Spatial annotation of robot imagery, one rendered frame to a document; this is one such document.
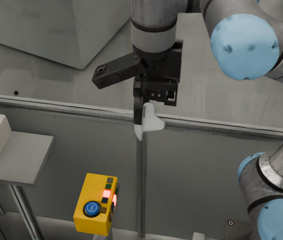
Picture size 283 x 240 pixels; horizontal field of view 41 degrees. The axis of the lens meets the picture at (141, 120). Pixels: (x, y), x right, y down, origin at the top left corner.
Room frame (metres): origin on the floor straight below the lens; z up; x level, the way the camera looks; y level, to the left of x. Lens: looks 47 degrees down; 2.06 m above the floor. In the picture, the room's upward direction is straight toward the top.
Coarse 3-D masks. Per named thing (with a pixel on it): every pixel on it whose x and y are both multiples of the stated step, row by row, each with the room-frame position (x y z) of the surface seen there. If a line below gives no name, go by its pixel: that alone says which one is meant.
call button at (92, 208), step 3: (87, 204) 0.58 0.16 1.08; (90, 204) 0.58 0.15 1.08; (93, 204) 0.58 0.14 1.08; (96, 204) 0.58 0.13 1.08; (87, 207) 0.57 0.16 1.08; (90, 207) 0.57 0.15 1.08; (93, 207) 0.57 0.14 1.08; (96, 207) 0.57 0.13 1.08; (87, 210) 0.56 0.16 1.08; (90, 210) 0.56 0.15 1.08; (93, 210) 0.56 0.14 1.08; (96, 210) 0.56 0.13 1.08; (87, 213) 0.55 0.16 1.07; (90, 213) 0.55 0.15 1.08; (93, 213) 0.55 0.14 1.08; (96, 213) 0.55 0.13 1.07
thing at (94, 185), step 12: (96, 180) 0.67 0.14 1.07; (84, 192) 0.62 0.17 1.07; (96, 192) 0.62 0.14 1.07; (84, 204) 0.58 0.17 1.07; (108, 204) 0.58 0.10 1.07; (84, 216) 0.54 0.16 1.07; (96, 216) 0.54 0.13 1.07; (108, 216) 0.55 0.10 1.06; (84, 228) 0.54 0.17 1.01; (96, 228) 0.53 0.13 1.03; (108, 228) 0.54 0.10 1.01
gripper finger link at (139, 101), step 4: (136, 88) 0.52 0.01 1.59; (136, 92) 0.50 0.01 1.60; (140, 92) 0.51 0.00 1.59; (136, 96) 0.50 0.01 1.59; (140, 96) 0.50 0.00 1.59; (136, 100) 0.50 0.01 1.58; (140, 100) 0.50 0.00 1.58; (136, 104) 0.49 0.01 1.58; (140, 104) 0.49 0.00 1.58; (136, 108) 0.49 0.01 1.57; (140, 108) 0.49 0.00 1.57; (136, 112) 0.49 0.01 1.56; (140, 112) 0.49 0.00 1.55; (136, 116) 0.49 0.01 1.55; (140, 116) 0.49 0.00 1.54; (136, 120) 0.49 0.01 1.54; (140, 120) 0.49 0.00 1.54; (140, 124) 0.49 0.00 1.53
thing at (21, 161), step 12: (12, 132) 1.05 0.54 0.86; (24, 132) 1.05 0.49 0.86; (12, 144) 0.99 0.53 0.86; (24, 144) 0.99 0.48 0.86; (36, 144) 0.99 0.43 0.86; (48, 144) 0.99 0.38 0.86; (0, 156) 0.92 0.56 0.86; (12, 156) 0.92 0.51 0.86; (24, 156) 0.92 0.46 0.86; (36, 156) 0.92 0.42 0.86; (0, 168) 0.87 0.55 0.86; (12, 168) 0.87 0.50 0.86; (24, 168) 0.87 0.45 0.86; (36, 168) 0.87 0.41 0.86; (0, 180) 0.82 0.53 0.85; (12, 180) 0.81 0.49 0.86; (24, 180) 0.81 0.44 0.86; (36, 180) 0.82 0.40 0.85
